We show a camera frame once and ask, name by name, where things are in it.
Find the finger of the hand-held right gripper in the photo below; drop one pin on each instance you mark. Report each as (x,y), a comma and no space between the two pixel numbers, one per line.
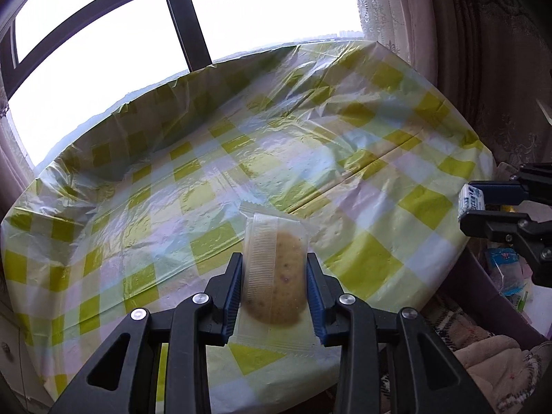
(498,192)
(487,223)

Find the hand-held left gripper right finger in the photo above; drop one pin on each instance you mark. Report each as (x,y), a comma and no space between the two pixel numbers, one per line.
(315,306)

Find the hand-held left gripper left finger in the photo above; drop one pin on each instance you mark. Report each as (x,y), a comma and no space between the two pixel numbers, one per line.
(233,297)

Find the white blue snack packet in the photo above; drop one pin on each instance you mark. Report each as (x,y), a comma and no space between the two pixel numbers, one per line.
(471,200)

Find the clear cookie packet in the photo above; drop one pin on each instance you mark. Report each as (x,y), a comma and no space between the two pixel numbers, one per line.
(276,276)

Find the purple box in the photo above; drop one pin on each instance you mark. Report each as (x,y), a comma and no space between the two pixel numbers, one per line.
(483,295)

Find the plaid cloth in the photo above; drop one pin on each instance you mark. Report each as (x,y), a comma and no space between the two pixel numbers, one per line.
(453,323)

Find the green checked plastic tablecloth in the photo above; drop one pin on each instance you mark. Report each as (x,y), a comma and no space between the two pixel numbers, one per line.
(172,181)

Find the pink embroidered curtain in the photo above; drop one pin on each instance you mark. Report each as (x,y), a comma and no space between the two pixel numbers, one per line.
(487,51)
(11,151)

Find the pink fleece garment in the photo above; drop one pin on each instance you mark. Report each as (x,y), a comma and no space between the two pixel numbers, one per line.
(496,366)

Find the sheer lace curtain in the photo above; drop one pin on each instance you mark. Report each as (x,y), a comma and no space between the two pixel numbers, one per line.
(384,8)

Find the pale cabinet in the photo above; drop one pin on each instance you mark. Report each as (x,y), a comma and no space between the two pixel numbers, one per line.
(8,353)

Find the window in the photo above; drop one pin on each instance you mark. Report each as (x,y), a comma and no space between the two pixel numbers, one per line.
(108,51)

